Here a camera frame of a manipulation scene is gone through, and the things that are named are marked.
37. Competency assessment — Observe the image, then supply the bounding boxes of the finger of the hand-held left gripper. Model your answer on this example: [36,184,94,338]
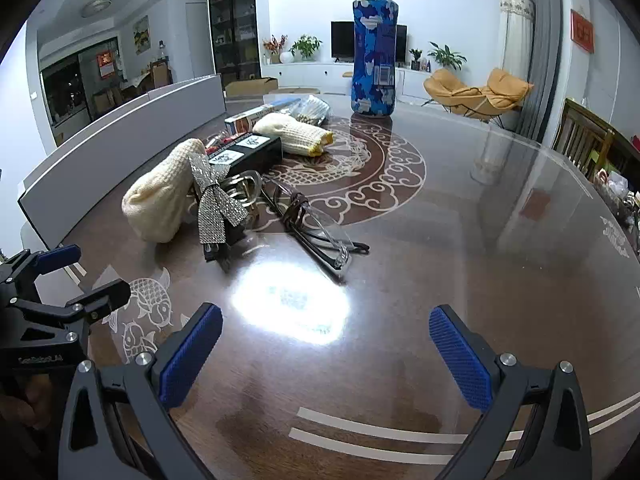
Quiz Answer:
[65,280,132,326]
[0,245,82,302]

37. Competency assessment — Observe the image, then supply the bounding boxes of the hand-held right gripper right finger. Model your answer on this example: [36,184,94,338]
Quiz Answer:
[428,305,593,480]

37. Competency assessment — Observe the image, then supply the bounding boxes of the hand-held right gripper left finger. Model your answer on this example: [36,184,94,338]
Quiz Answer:
[59,302,224,480]

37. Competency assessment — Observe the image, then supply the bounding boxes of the cream knitted glove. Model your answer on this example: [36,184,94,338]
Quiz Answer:
[121,139,207,244]
[252,112,334,157]

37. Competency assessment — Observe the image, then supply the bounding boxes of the rhinestone bow hair clip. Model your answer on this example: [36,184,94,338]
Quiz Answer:
[187,152,263,246]

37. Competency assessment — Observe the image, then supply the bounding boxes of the brown hair tie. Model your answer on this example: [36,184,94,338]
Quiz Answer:
[280,192,313,226]

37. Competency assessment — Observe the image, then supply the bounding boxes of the clear lens glasses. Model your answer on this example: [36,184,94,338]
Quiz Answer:
[260,180,371,283]

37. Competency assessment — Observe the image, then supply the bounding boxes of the red snack packet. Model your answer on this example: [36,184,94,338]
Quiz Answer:
[204,131,246,155]

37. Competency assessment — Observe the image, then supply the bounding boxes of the black box with white labels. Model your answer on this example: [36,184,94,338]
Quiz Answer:
[206,132,283,181]

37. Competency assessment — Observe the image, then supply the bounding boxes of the blue and white medicine box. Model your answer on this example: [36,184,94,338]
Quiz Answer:
[224,101,301,133]

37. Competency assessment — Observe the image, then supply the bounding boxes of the clear plastic bag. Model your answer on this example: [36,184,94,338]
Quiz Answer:
[287,95,332,128]

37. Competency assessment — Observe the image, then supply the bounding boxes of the person's left hand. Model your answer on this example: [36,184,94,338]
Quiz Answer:
[0,375,57,432]

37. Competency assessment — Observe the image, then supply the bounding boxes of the grey padded chair back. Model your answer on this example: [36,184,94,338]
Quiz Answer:
[17,91,228,256]
[147,73,227,111]

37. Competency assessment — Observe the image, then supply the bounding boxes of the pile of assorted household goods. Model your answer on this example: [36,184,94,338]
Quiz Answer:
[592,135,640,256]

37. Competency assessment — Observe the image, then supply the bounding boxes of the cardboard box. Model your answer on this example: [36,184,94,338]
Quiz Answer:
[225,76,279,98]

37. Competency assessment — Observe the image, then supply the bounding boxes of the wooden dining chair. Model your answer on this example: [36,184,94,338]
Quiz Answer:
[552,98,640,181]

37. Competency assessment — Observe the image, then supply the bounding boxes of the yellow lounge chair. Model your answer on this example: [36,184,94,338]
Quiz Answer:
[423,68,483,116]
[480,67,535,123]

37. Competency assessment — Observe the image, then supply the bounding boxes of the glass display cabinet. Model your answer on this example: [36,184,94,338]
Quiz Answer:
[207,0,262,83]

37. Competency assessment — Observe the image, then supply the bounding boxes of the red flowers in white vase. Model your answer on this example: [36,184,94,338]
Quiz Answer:
[262,35,290,65]

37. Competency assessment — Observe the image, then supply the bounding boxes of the white television cabinet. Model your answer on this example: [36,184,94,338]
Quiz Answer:
[265,60,441,102]

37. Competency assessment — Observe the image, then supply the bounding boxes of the large leafy potted plant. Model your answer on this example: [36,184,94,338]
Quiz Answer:
[429,42,467,71]

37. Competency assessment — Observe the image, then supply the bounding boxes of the blue patterned tall bottle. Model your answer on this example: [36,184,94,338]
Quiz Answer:
[351,0,399,117]

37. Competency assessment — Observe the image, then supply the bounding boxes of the green potted plant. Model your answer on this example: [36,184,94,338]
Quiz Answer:
[290,35,322,62]

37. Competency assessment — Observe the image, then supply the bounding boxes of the grey curtain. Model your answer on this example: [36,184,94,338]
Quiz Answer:
[520,0,568,141]

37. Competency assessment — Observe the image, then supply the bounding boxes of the black flat television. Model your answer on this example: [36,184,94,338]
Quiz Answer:
[331,21,407,59]

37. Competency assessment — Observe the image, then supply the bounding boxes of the framed wall painting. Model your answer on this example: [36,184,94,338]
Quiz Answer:
[132,15,151,55]

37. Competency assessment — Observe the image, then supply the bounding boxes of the red wall hanging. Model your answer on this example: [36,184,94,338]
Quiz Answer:
[570,8,596,54]

